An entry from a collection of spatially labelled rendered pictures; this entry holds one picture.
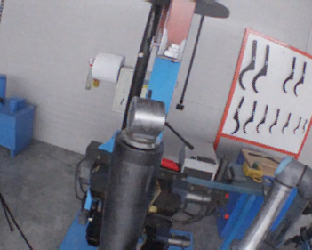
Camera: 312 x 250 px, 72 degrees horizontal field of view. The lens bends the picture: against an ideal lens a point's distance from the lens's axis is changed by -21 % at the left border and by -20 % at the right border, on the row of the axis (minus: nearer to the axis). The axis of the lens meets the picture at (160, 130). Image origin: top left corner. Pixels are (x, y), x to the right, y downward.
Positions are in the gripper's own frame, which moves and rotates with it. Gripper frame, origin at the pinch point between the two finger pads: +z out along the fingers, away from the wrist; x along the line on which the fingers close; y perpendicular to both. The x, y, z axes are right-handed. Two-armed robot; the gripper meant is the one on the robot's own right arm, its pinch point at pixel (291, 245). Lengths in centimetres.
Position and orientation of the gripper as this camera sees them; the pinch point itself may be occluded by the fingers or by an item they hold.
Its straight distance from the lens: 214.2
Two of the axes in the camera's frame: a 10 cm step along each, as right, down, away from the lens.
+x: 9.3, 3.5, 0.4
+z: -2.8, 6.7, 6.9
